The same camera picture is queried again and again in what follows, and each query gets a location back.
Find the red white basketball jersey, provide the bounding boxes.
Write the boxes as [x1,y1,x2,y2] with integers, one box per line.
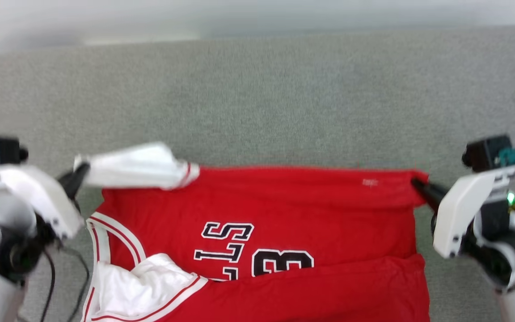
[73,142,431,322]

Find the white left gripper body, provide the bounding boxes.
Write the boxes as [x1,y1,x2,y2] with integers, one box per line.
[0,164,84,240]

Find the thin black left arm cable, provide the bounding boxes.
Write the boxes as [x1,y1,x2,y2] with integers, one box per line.
[38,245,91,322]

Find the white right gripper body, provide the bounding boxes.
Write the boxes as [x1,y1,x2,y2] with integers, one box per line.
[432,165,515,259]

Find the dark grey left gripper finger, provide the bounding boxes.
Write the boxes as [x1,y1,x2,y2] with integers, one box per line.
[58,162,91,200]

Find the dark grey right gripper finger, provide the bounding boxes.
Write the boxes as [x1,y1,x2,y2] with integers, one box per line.
[411,178,448,211]

